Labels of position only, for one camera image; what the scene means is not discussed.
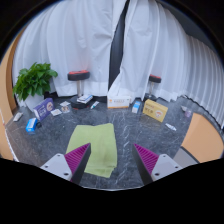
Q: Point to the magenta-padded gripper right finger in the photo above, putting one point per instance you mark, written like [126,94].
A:
[151,163]

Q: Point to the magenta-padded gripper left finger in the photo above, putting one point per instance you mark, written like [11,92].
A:
[75,161]

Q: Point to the green towel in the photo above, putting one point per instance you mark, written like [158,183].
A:
[96,145]

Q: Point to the small white strip packet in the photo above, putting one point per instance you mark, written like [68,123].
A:
[171,127]

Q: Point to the small black round object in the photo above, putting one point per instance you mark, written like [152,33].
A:
[39,125]

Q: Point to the white blister pack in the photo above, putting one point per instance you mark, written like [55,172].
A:
[56,112]

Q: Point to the yellow cardboard box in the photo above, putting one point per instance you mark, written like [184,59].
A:
[155,110]

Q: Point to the colourful blister pack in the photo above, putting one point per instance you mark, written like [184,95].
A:
[65,109]

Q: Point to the blue cardboard box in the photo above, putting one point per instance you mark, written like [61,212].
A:
[31,125]

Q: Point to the small blue and white box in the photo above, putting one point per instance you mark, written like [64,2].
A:
[136,107]

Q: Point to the white sachet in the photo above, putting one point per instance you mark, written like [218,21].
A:
[65,103]

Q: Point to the small white tube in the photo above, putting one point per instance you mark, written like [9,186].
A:
[94,105]

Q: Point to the purple cardboard box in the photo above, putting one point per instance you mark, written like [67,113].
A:
[43,109]

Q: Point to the small purple cup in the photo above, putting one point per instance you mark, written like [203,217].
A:
[188,113]

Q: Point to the white booklet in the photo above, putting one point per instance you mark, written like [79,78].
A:
[85,98]

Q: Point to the white and orange box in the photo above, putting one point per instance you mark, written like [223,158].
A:
[119,102]

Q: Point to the white flat packet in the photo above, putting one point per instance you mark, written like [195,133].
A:
[17,117]

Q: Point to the black bar stool red seat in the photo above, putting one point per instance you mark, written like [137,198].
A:
[154,79]
[78,75]

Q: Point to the green plant in white pot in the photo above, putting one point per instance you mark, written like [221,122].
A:
[33,80]

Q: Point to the white curtain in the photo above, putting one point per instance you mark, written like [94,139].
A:
[80,36]
[160,43]

